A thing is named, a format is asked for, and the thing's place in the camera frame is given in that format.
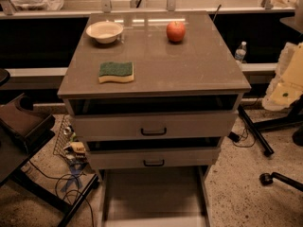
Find red apple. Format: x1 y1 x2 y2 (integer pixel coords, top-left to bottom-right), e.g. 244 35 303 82
167 21 186 43

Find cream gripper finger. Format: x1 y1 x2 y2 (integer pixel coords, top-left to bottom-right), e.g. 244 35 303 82
262 43 303 111

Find black floor cable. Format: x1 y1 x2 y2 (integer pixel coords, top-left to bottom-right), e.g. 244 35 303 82
27 159 96 227

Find clear plastic water bottle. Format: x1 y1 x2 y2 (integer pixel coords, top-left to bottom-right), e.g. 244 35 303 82
235 42 247 63

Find grey drawer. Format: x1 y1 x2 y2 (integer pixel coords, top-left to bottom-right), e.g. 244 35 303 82
86 148 221 169
70 111 238 141

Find wire mesh rack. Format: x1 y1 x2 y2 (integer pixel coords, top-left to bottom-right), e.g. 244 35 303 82
53 115 73 158

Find dark brown side table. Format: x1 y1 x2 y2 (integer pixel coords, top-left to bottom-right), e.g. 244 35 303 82
0 94 98 227

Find top grey drawer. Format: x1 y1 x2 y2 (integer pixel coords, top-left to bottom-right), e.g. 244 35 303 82
70 111 238 141

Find green yellow sponge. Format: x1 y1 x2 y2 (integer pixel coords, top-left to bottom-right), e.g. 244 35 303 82
98 61 134 83

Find open bottom drawer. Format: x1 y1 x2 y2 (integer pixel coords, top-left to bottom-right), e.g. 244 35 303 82
98 166 213 227

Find white bowl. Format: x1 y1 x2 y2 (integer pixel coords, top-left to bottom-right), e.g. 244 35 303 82
86 21 123 44

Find grey drawer cabinet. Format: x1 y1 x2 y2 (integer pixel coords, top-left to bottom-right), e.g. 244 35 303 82
57 10 252 227

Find black metal stand leg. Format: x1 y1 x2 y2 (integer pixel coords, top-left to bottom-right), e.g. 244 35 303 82
238 105 275 157

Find middle grey drawer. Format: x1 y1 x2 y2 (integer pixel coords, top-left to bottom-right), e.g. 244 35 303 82
86 148 221 169

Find black chair caster leg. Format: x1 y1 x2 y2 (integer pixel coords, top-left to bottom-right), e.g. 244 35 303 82
259 172 303 191

